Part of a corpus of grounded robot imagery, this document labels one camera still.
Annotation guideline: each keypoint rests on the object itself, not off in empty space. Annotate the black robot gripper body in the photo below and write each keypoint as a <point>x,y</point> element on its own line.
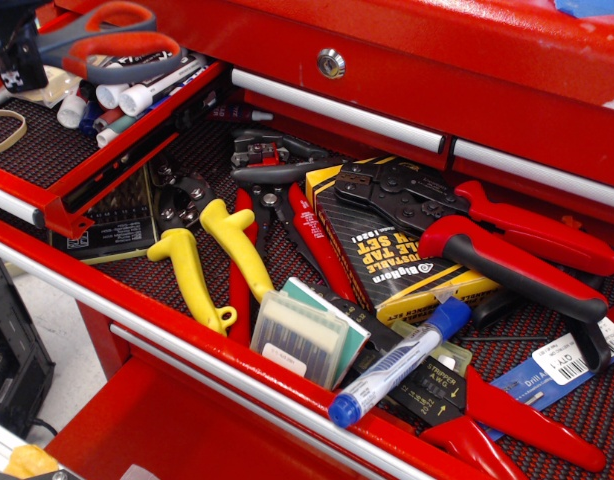
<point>18,21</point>

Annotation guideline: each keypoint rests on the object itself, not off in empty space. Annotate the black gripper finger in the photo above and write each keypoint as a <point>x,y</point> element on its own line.
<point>21,67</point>

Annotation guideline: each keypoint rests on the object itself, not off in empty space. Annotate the red grey scissors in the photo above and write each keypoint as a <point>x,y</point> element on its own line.
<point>115,28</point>

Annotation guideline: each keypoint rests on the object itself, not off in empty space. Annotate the small open red drawer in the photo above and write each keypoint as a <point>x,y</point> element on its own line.
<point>52,176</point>

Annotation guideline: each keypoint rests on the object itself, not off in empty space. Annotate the silver drawer lock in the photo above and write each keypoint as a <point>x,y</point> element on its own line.
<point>331,64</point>

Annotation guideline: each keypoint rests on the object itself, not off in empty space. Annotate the clear plastic bag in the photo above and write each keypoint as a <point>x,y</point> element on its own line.
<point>60,84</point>

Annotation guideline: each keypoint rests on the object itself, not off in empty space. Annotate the white marker left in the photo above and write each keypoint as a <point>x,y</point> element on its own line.
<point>71,111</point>

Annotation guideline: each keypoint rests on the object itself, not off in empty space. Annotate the teal capped marker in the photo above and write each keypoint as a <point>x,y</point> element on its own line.
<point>113,130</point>

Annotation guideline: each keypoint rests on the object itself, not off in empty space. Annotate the black drill bit index box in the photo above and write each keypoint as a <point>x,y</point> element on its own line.
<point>124,226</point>

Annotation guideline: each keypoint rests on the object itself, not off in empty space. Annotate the red threadlocker tube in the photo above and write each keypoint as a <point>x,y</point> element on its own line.
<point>240,113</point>

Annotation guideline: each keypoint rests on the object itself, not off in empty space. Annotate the black electronic box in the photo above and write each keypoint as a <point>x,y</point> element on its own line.
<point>26,370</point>

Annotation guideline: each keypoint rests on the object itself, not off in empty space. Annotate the clear plastic bit case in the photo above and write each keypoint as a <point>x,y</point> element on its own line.
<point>302,339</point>

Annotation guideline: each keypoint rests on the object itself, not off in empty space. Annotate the green white card pack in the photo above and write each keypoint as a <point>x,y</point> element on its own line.
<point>322,298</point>

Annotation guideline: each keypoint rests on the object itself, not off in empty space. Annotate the yellow black tap set box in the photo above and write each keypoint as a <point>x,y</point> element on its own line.
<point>382,263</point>

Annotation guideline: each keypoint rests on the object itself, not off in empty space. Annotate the blue capped white marker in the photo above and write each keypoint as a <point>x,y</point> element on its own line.
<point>372,386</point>

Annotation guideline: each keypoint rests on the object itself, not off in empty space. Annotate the red tool chest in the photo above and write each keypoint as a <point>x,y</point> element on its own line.
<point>524,98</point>

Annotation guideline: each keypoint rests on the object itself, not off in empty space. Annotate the red black crimping tool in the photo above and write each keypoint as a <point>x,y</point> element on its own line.
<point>523,251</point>

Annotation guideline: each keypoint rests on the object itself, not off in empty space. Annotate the blue drill bit package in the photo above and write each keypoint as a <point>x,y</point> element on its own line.
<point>552,371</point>

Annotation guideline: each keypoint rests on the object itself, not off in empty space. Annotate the yellow handled tin snips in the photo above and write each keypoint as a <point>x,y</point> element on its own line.
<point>182,202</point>

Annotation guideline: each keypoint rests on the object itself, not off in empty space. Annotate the grey automatic wire stripper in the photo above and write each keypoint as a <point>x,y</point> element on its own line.
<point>267,157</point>

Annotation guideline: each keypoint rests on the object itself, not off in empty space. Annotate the red handled wire stripper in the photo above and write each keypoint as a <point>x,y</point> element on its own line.
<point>288,206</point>

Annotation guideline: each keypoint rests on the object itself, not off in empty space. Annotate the red handled stripper pliers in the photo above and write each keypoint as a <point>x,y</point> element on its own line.
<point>460,410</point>

